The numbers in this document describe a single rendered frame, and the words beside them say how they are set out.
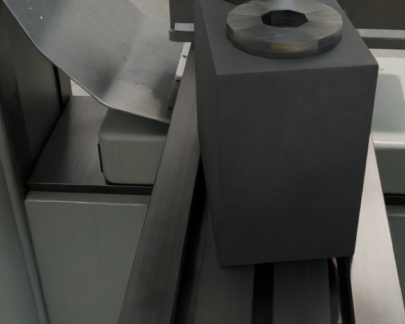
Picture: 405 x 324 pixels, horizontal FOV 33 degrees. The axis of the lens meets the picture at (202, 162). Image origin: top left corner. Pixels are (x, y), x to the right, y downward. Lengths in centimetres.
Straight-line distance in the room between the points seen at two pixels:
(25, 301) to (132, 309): 63
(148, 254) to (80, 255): 52
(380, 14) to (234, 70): 51
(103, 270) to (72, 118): 27
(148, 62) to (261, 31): 56
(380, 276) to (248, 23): 24
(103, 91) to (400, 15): 41
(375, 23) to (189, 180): 40
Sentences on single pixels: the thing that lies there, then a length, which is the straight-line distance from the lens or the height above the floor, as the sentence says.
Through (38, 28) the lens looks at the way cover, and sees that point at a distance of 96.
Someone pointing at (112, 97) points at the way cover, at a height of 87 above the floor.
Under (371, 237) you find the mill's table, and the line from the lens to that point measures 65.
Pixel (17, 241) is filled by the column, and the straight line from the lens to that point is 112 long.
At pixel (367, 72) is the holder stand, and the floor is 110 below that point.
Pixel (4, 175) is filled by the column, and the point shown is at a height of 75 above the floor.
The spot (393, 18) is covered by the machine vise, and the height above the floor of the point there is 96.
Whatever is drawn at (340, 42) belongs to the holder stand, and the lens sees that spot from 55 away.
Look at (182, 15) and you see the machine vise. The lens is 99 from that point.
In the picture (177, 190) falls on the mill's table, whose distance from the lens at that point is 69.
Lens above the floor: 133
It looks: 34 degrees down
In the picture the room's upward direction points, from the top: 2 degrees counter-clockwise
